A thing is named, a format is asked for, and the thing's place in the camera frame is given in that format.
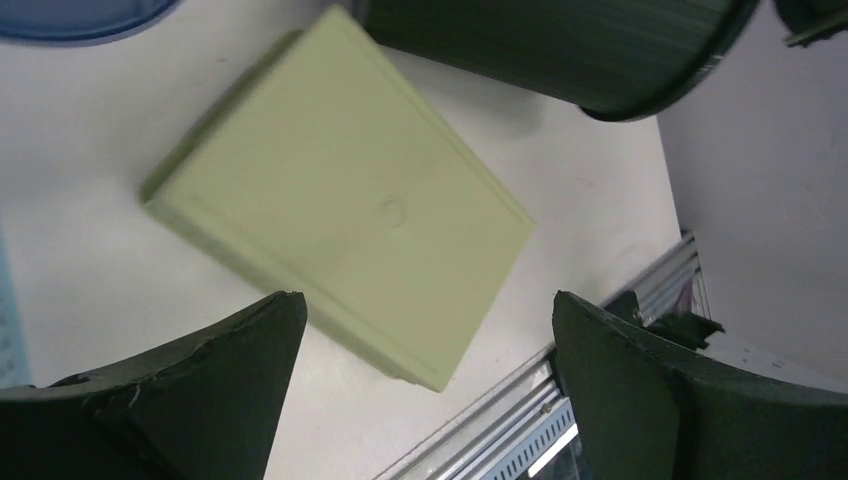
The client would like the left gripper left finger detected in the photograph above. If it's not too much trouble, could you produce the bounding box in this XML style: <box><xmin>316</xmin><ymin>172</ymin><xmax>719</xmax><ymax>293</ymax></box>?
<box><xmin>1</xmin><ymin>292</ymin><xmax>308</xmax><ymax>479</ymax></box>

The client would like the large blue plastic bucket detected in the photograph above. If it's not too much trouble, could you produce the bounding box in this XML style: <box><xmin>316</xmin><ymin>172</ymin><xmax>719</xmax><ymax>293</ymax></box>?
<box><xmin>1</xmin><ymin>0</ymin><xmax>180</xmax><ymax>47</ymax></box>

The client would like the light green plastic basket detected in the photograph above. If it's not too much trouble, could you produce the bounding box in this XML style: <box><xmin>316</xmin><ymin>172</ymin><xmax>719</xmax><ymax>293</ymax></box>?
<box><xmin>139</xmin><ymin>6</ymin><xmax>536</xmax><ymax>392</ymax></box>

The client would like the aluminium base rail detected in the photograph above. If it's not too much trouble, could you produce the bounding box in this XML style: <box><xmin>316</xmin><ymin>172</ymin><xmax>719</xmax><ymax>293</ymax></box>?
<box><xmin>374</xmin><ymin>231</ymin><xmax>704</xmax><ymax>480</ymax></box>

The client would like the black plastic bucket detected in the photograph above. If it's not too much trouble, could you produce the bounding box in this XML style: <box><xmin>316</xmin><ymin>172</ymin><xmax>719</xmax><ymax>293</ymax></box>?
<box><xmin>352</xmin><ymin>0</ymin><xmax>757</xmax><ymax>122</ymax></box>

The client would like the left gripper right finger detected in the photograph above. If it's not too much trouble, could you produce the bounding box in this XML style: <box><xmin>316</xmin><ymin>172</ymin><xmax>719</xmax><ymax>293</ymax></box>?
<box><xmin>552</xmin><ymin>291</ymin><xmax>847</xmax><ymax>479</ymax></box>

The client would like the white slotted cable duct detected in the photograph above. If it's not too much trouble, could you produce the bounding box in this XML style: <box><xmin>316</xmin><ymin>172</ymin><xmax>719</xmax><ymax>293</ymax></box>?
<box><xmin>479</xmin><ymin>398</ymin><xmax>579</xmax><ymax>480</ymax></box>

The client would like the light blue plastic basket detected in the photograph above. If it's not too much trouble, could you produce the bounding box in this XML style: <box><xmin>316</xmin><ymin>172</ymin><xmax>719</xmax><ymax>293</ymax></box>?
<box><xmin>1</xmin><ymin>237</ymin><xmax>32</xmax><ymax>389</ymax></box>

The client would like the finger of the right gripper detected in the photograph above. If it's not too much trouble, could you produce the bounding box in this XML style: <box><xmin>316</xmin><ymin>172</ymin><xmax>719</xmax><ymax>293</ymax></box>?
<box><xmin>773</xmin><ymin>0</ymin><xmax>847</xmax><ymax>48</ymax></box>

